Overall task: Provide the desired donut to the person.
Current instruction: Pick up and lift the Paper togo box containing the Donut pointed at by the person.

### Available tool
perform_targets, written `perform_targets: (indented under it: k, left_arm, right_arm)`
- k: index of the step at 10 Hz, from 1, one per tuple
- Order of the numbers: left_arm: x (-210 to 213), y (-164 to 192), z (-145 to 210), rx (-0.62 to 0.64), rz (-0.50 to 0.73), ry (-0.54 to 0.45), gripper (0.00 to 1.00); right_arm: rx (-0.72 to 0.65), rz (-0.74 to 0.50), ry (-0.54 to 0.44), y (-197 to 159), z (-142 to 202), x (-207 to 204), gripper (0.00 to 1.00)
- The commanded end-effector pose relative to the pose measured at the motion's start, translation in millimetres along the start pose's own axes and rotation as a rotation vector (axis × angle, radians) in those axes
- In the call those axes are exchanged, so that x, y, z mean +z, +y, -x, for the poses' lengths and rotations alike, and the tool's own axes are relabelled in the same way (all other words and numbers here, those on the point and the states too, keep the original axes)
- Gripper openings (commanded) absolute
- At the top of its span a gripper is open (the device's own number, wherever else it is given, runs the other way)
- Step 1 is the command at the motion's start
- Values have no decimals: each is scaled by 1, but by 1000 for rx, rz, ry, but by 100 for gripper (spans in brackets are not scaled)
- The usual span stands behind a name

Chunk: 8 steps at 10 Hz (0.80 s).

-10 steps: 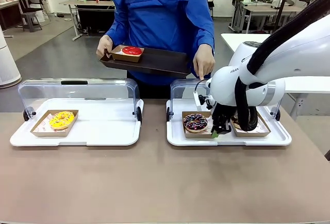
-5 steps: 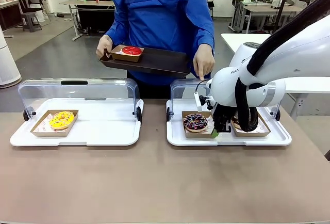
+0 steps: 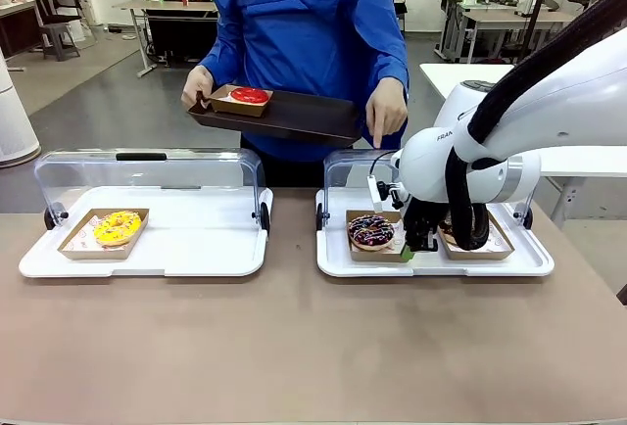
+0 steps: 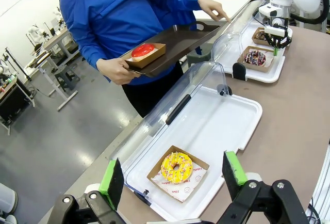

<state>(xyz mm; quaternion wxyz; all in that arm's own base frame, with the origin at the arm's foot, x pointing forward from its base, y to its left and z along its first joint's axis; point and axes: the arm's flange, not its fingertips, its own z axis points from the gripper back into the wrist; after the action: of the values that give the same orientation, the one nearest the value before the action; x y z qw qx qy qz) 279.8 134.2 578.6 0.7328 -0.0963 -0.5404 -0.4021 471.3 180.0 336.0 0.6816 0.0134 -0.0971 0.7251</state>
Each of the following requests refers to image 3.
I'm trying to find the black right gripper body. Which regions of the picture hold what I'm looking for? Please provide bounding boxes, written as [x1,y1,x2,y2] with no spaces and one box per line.
[403,197,445,239]

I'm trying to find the dark brown serving tray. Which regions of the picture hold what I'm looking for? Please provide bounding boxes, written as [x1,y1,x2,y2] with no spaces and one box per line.
[187,89,362,149]

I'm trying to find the red glazed donut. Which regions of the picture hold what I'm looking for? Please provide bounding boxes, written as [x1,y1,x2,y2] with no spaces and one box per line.
[229,86,271,106]

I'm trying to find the brown cardboard donut box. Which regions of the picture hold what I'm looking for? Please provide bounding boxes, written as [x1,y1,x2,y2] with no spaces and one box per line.
[57,208,150,260]
[436,211,516,261]
[345,209,409,263]
[209,83,274,118]

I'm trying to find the person's left forearm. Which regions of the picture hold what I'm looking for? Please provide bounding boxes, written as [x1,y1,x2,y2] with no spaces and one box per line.
[362,27,410,89]

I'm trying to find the person's right forearm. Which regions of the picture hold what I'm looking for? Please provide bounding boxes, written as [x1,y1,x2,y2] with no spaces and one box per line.
[198,35,232,81]

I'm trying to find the chocolate sprinkled donut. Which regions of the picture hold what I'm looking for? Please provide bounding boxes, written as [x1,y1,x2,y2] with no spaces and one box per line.
[347,214,396,252]

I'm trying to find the person in blue shirt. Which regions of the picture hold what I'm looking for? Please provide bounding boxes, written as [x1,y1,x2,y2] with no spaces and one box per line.
[198,0,410,189]

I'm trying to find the yellow sprinkled donut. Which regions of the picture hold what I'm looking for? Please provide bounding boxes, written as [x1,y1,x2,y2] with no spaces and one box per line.
[92,211,143,249]

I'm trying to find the person's left hand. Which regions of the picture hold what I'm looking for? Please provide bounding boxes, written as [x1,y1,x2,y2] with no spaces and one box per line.
[364,76,410,150]

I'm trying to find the person's right hand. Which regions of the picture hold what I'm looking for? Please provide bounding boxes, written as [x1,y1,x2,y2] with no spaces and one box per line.
[180,65,217,111]

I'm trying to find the white display tray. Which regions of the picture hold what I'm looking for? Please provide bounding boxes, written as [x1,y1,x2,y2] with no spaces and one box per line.
[315,186,555,278]
[18,185,274,279]

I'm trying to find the clear plastic display lid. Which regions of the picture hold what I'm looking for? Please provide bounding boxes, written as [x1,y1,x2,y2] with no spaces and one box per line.
[33,147,268,230]
[322,148,536,223]

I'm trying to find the grey lab table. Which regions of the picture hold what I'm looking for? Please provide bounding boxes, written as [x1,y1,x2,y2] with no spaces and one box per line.
[112,0,219,78]
[434,0,575,64]

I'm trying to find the black tripod pole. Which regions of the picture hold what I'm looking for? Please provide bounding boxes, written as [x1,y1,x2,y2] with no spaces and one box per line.
[517,0,553,62]

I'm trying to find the grey office chair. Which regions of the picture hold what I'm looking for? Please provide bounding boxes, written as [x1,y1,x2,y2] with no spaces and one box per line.
[37,0,83,63]

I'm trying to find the white air purifier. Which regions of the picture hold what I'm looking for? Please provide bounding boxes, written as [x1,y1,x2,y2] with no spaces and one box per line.
[0,47,42,167]

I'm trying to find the wooden background desk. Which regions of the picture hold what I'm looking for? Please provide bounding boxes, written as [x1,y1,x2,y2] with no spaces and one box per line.
[0,0,58,72]

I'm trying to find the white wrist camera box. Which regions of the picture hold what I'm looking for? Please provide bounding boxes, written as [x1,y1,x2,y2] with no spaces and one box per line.
[366,174,387,214]

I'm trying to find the thin black camera cable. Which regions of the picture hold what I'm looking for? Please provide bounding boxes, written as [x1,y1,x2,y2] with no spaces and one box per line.
[368,150,399,179]

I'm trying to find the thick black cable sleeve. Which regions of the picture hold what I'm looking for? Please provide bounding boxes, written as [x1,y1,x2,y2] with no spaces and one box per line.
[444,0,627,252]

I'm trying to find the black lid handle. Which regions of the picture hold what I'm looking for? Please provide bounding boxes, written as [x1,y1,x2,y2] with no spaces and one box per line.
[116,152,169,163]

